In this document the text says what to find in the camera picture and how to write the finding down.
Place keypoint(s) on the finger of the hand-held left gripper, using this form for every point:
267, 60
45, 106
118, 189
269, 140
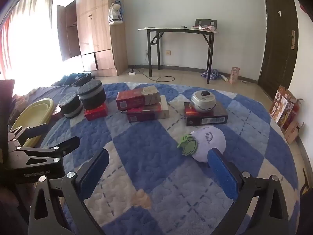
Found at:
68, 145
31, 131

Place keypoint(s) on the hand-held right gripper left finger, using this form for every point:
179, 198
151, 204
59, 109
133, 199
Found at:
97, 169

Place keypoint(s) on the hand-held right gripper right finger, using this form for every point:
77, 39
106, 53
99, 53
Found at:
222, 173

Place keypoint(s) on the yellow plastic basin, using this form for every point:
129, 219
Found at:
36, 110

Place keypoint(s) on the white plush radish toy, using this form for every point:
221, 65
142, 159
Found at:
207, 139

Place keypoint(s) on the black round sponge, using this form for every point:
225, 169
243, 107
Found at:
91, 93
71, 105

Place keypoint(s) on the small red cigarette pack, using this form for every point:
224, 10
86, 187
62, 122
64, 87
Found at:
96, 113

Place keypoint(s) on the black rectangular box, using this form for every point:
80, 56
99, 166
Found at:
205, 120

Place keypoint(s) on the red silver cigarette carton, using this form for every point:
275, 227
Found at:
144, 115
132, 99

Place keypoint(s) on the silver round tin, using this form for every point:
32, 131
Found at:
203, 100

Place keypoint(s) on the dark blue bed sheet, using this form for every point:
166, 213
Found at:
49, 93

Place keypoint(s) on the blue white checkered blanket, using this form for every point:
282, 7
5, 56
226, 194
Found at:
151, 151

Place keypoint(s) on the dark open suitcase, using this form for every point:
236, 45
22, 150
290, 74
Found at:
75, 78

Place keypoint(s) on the brown cardboard box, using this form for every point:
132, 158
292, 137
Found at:
293, 132

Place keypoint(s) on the printed cardboard box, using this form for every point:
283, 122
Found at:
282, 105

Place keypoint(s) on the red striped curtain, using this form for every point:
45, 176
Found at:
7, 41

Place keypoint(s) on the white tube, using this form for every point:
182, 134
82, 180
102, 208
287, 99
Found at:
224, 78

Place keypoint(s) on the brown carton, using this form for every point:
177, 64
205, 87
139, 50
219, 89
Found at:
234, 76

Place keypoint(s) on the blue checkered cloth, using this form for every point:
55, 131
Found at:
212, 74

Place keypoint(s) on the wooden wardrobe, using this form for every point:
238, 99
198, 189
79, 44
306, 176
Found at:
97, 29

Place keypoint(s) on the white plastic bag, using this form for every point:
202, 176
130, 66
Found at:
115, 13

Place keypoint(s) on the dark wooden door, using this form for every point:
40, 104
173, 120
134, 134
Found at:
278, 41

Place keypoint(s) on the pink item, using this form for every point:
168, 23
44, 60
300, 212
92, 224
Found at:
207, 27

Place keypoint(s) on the black folding table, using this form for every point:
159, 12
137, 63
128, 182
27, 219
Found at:
176, 30

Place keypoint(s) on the black chair back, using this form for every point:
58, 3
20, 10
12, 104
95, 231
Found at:
206, 20

